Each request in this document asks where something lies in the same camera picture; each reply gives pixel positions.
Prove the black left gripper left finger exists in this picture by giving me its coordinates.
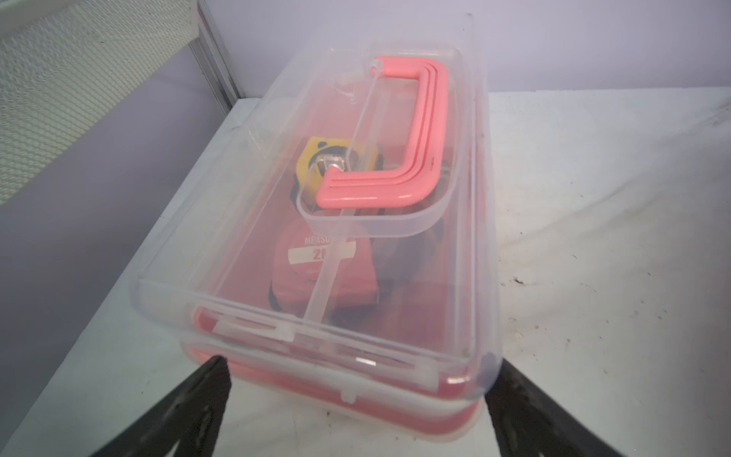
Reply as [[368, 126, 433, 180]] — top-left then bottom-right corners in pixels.
[[94, 355, 231, 456]]

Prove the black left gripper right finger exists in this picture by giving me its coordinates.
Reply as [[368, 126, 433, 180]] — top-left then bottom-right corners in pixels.
[[485, 360, 621, 457]]

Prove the pink clear-lid toolbox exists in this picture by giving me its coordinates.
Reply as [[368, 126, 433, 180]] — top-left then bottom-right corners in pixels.
[[131, 13, 503, 441]]

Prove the red tape measure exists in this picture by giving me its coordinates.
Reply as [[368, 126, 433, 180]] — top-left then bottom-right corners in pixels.
[[270, 219, 379, 317]]

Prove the yellow tape measure in pink box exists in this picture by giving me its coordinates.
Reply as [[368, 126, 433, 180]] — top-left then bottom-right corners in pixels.
[[290, 136, 384, 205]]

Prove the white mesh two-tier shelf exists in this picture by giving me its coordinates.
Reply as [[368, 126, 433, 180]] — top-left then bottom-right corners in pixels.
[[1, 1, 199, 202]]

